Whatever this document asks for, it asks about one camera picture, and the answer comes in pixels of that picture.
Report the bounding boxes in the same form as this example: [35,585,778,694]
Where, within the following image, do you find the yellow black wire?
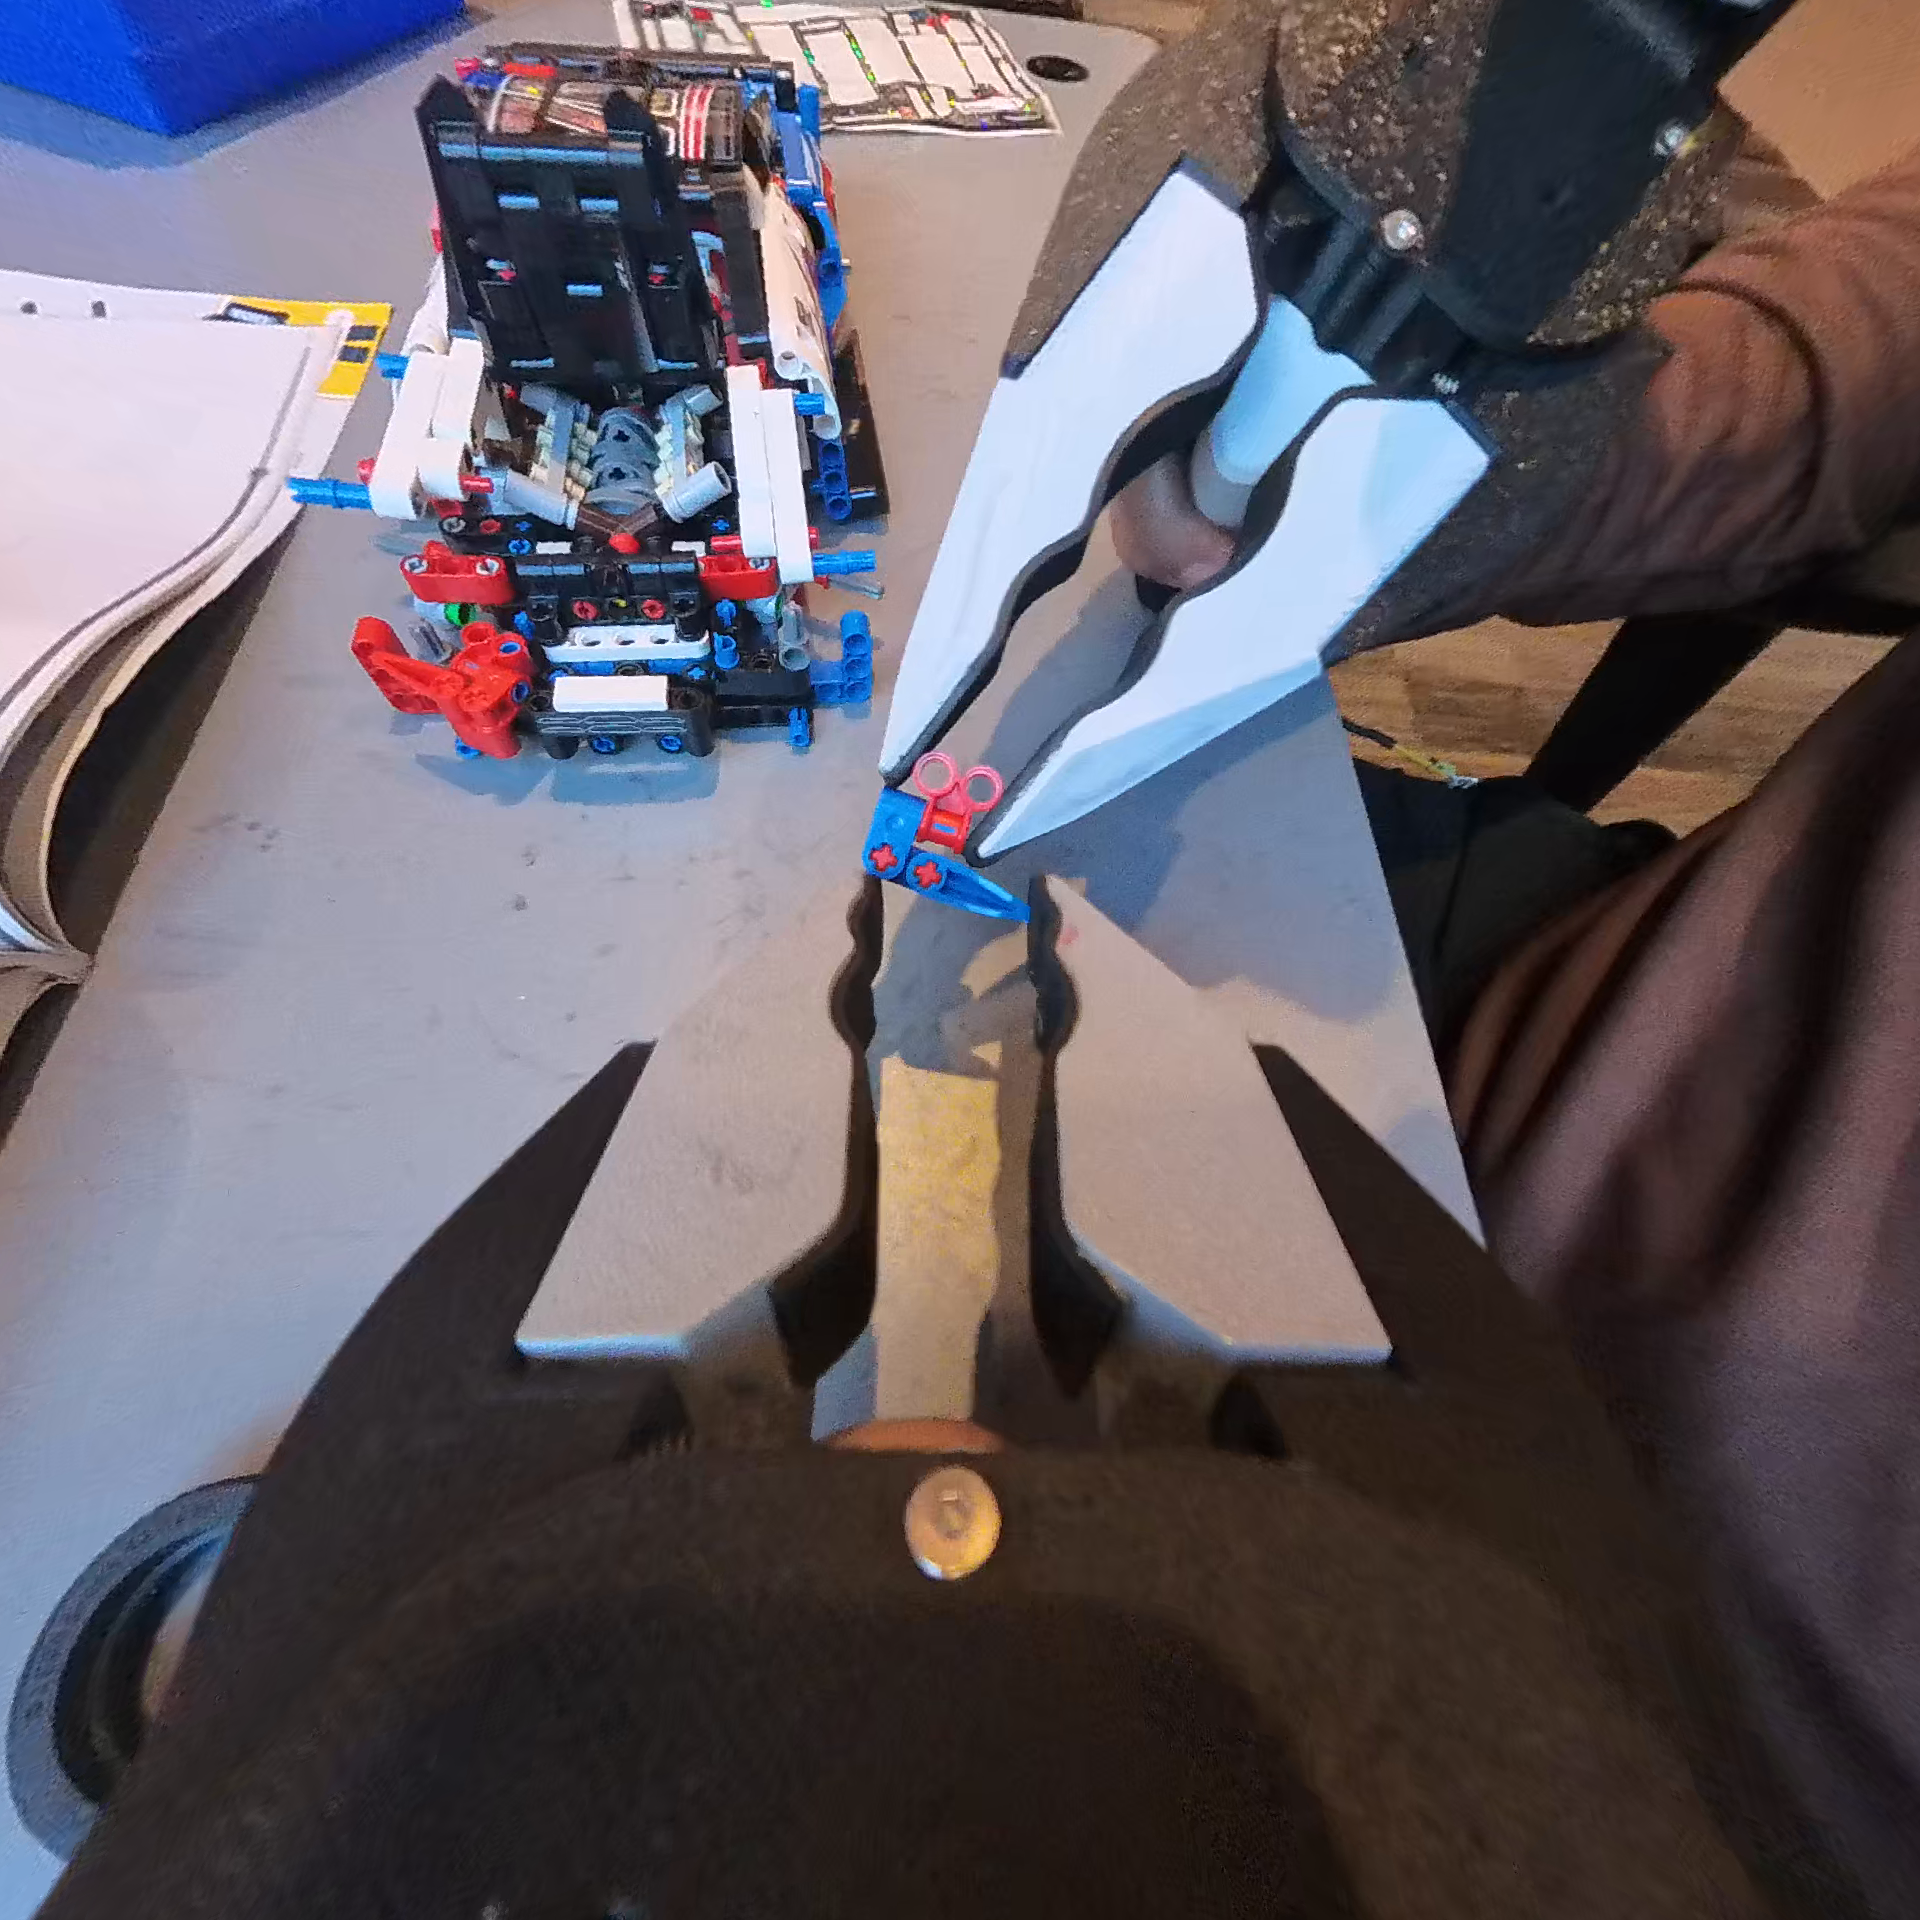
[1342,715,1484,786]

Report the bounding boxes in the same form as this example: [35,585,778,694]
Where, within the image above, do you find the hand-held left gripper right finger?
[1025,874,1398,1397]

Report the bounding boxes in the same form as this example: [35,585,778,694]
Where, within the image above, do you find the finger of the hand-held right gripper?
[972,389,1498,867]
[873,161,1278,789]

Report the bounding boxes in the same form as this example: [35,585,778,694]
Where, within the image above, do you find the small blue red brick piece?
[858,750,1034,924]

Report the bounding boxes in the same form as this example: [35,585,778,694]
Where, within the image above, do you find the grey desk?
[0,0,1488,1801]

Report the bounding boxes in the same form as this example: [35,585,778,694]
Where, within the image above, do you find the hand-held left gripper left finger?
[513,874,888,1389]

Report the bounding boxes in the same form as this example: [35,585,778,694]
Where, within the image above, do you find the person's right hand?
[1110,449,1241,593]

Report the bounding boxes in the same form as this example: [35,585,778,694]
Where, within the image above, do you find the black office chair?
[1513,592,1920,819]

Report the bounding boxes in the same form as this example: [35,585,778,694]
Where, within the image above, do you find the holographic sticker sheet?
[612,0,1061,140]

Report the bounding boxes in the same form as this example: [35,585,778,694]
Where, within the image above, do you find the open instruction booklet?
[0,270,396,1052]

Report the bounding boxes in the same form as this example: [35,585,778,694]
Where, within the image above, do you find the brick-built toy race car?
[287,42,889,764]

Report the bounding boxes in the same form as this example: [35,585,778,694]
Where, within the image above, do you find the blue plastic bin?
[0,0,470,138]

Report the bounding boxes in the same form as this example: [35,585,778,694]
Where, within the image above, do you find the person's brown top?
[1440,629,1920,1920]

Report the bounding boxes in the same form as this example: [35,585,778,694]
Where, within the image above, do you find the black rubber toy tyre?
[6,1476,258,1861]

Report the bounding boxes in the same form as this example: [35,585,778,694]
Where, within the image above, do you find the person's dark trousers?
[1349,750,1682,1052]

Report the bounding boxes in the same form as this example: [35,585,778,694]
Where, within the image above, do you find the person's right forearm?
[1476,141,1920,639]

